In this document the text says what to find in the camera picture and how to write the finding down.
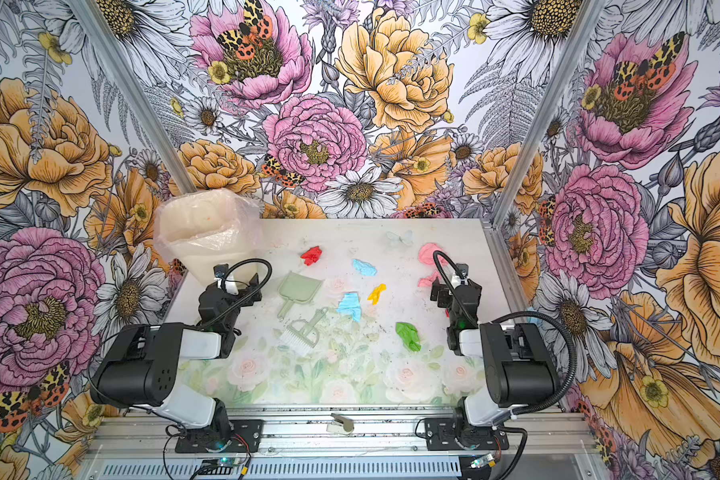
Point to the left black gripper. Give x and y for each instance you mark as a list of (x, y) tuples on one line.
[(240, 287)]

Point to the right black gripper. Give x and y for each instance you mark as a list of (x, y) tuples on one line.
[(456, 291)]

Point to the green dustpan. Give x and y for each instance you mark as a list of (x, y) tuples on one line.
[(297, 289)]

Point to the green hand brush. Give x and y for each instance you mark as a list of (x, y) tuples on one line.
[(302, 336)]

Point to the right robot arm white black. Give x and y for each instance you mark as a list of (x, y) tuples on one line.
[(517, 367)]

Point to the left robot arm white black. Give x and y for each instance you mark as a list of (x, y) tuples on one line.
[(140, 369)]

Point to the pink paper scrap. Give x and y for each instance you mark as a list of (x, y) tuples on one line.
[(426, 257)]

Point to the green paper scrap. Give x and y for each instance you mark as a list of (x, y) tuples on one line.
[(409, 336)]

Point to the white trash bin plastic liner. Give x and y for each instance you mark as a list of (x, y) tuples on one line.
[(206, 229)]

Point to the yellow paper scrap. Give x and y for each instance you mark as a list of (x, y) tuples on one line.
[(374, 296)]

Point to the small light blue paper scrap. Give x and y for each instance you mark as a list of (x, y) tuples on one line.
[(364, 268)]

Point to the red paper scrap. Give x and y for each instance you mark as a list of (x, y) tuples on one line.
[(311, 256)]

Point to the large light blue paper scrap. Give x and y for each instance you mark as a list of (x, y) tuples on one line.
[(350, 306)]

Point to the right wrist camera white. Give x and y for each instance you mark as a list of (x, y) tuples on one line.
[(460, 275)]

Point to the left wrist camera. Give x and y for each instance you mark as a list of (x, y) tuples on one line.
[(225, 280)]

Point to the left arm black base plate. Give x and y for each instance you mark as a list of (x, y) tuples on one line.
[(242, 436)]

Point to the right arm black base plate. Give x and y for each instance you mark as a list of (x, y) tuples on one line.
[(451, 434)]

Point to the aluminium rail frame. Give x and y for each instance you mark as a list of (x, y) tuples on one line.
[(384, 445)]

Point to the small beige clip on rail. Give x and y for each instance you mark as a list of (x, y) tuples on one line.
[(340, 424)]

